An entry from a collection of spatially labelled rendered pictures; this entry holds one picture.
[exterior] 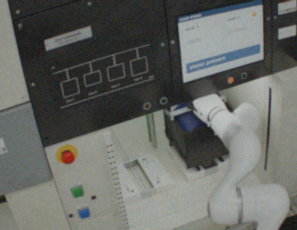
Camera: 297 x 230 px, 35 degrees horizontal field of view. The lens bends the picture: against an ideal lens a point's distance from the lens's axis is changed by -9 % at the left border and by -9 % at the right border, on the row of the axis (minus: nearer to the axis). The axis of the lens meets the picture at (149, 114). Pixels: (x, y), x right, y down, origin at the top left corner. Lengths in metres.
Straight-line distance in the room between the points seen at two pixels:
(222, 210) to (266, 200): 0.12
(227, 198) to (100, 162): 0.43
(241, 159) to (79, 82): 0.46
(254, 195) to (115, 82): 0.48
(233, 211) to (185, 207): 0.64
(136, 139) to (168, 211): 0.45
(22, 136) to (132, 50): 0.38
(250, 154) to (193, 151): 0.62
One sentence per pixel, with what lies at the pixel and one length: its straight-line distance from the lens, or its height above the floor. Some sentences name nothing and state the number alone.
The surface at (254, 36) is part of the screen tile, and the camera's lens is 1.51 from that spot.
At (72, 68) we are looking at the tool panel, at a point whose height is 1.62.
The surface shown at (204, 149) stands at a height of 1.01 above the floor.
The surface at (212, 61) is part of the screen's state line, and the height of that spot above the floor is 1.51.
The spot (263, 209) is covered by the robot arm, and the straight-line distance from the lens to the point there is 1.30.
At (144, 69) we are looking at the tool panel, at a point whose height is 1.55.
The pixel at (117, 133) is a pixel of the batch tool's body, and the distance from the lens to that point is 2.28.
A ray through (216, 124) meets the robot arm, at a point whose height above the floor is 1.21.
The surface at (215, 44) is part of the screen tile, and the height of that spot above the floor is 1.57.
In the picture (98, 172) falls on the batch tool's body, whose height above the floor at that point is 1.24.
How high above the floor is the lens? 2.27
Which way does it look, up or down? 37 degrees down
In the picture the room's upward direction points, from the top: 7 degrees counter-clockwise
